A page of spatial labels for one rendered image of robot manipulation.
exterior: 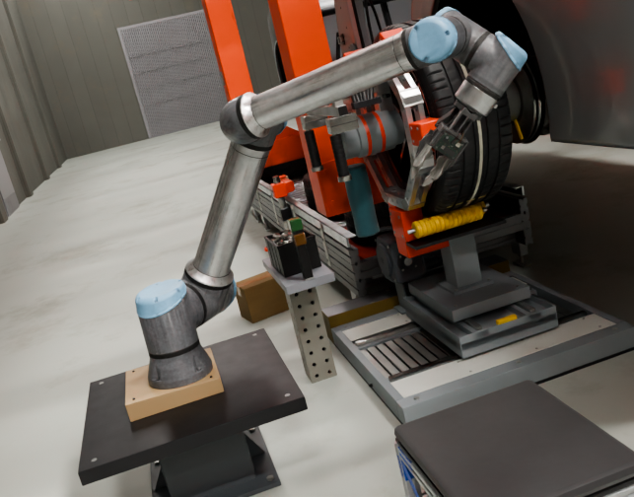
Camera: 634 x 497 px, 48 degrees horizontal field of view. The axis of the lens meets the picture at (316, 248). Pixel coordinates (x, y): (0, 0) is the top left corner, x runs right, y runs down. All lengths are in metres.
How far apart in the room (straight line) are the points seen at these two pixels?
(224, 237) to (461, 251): 0.93
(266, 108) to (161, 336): 0.72
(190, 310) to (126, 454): 0.43
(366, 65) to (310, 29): 1.22
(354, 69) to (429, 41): 0.18
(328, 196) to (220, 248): 0.86
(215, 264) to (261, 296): 1.34
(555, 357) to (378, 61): 1.21
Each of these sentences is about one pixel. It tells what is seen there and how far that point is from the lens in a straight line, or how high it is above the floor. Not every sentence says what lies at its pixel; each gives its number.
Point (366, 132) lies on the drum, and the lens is 2.37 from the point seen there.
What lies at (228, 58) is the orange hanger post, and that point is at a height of 1.25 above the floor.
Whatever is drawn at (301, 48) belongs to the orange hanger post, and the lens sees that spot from 2.78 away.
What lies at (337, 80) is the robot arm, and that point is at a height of 1.08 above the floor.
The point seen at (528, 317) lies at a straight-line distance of 2.48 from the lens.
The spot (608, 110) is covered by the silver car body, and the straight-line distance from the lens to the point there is 1.98.
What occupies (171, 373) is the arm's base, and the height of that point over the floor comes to 0.39.
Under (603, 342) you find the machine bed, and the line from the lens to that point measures 2.48.
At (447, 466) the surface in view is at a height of 0.34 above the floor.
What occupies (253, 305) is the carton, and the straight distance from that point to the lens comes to 3.41.
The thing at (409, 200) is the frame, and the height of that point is 0.62.
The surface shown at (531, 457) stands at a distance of 1.45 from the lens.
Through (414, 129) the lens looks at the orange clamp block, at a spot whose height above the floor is 0.87.
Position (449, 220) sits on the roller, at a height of 0.52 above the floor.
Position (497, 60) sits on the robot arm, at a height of 1.04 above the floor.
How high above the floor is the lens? 1.14
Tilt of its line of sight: 15 degrees down
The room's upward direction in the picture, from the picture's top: 14 degrees counter-clockwise
